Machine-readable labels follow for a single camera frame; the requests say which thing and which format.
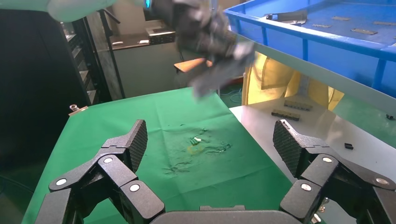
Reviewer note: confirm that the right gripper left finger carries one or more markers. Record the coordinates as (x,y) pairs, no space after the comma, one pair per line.
(123,173)

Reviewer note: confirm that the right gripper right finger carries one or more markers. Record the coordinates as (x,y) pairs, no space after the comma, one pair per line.
(309,154)

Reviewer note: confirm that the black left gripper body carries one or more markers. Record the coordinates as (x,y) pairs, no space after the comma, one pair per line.
(201,28)

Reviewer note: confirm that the galvanised sheet metal bracket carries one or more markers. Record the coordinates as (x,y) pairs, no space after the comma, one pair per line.
(290,17)
(216,79)

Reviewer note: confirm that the brown wooden board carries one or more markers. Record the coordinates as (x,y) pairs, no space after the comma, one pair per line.
(188,65)

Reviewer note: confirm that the small black plastic piece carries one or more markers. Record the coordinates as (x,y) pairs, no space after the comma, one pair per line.
(348,146)
(389,117)

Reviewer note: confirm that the black desktop device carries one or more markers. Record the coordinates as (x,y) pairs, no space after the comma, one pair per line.
(161,36)

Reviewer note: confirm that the dark toothed metal strip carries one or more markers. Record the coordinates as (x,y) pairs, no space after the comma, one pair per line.
(285,115)

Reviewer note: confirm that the silver binder clip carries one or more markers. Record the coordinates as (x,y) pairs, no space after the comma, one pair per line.
(79,110)

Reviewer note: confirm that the green table cloth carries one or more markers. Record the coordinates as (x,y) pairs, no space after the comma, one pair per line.
(201,179)

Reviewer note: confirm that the yellow woven bag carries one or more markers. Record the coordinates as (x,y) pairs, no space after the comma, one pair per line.
(256,83)

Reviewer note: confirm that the white metal shelf board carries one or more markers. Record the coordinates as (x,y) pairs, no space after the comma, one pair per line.
(325,77)

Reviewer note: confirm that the blue plastic bin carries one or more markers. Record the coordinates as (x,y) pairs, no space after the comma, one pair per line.
(340,61)

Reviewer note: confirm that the black storage rack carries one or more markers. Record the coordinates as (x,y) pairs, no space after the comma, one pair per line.
(37,92)

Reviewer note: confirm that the beige tape strip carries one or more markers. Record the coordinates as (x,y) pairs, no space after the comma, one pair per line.
(321,26)
(363,31)
(383,23)
(340,18)

